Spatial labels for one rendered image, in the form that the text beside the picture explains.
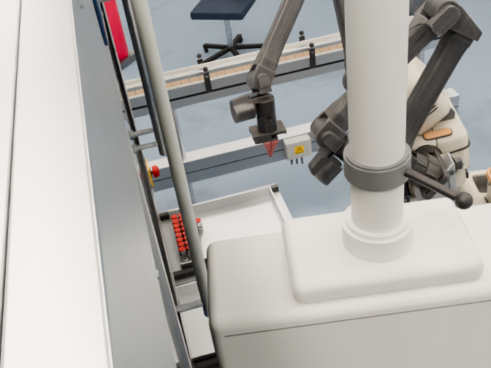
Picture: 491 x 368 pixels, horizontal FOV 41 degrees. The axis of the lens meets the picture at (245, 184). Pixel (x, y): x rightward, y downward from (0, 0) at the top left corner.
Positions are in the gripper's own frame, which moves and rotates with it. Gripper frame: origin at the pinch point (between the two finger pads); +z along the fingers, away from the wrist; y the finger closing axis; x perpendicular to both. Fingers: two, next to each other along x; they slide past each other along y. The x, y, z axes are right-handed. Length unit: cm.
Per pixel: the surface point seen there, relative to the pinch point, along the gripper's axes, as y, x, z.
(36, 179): 38, 144, -101
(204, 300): 31, 68, -15
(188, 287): 32.9, 28.9, 18.4
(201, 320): 32, 40, 21
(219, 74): 0, -87, 15
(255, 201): 5.7, -3.7, 19.9
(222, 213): 17.1, -1.9, 20.1
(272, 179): -27, -129, 107
